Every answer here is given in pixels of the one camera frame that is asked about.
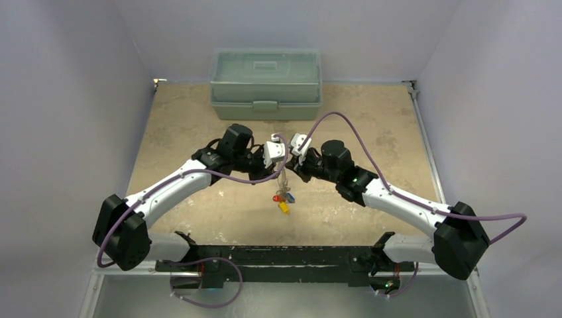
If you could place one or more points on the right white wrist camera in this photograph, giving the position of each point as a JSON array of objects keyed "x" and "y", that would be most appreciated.
[{"x": 299, "y": 144}]

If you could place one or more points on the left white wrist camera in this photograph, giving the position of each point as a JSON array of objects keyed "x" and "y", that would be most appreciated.
[{"x": 275, "y": 152}]

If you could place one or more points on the green plastic storage box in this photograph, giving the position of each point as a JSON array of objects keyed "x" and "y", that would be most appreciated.
[{"x": 266, "y": 84}]

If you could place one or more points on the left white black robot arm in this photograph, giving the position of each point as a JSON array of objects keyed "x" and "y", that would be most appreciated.
[{"x": 122, "y": 228}]

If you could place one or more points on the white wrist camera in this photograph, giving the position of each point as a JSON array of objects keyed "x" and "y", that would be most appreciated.
[
  {"x": 275, "y": 152},
  {"x": 299, "y": 144}
]

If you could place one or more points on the yellow key tag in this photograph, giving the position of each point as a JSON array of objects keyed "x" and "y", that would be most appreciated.
[{"x": 283, "y": 206}]

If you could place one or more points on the right aluminium table edge rail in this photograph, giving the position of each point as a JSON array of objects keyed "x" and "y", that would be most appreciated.
[{"x": 473, "y": 282}]

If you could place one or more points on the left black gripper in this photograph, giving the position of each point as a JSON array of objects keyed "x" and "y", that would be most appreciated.
[{"x": 262, "y": 171}]

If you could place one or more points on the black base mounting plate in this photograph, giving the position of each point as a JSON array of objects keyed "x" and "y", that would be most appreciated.
[{"x": 356, "y": 266}]

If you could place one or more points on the blue key tag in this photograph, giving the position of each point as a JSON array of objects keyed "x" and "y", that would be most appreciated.
[{"x": 289, "y": 198}]

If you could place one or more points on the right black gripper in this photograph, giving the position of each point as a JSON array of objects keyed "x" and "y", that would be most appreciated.
[{"x": 303, "y": 163}]

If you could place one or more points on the metal keyring with keys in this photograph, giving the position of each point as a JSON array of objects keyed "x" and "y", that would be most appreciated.
[{"x": 283, "y": 186}]

